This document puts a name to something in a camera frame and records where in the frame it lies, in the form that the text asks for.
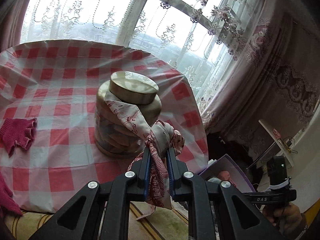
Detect magenta knit fingerless glove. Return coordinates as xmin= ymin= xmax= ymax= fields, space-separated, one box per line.
xmin=1 ymin=118 xmax=37 ymax=157

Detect striped green gold sofa cushion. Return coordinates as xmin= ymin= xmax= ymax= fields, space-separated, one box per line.
xmin=4 ymin=202 xmax=188 ymax=239

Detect red white checkered tablecloth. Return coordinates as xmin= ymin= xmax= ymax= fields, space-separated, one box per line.
xmin=1 ymin=40 xmax=208 ymax=212

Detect person's right hand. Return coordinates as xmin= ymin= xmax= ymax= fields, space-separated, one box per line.
xmin=263 ymin=202 xmax=303 ymax=236

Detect purple white cardboard box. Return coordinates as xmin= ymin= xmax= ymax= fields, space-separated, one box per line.
xmin=200 ymin=154 xmax=255 ymax=193

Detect glass jar with gold lid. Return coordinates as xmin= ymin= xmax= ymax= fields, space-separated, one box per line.
xmin=94 ymin=71 xmax=162 ymax=158

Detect sheer embroidered lace curtain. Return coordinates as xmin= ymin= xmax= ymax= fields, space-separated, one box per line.
xmin=21 ymin=0 xmax=264 ymax=102

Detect pink patterned drape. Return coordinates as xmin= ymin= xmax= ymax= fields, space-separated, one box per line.
xmin=202 ymin=0 xmax=319 ymax=158

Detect red white patterned silk scarf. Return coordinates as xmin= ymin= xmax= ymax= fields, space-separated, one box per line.
xmin=104 ymin=96 xmax=185 ymax=217

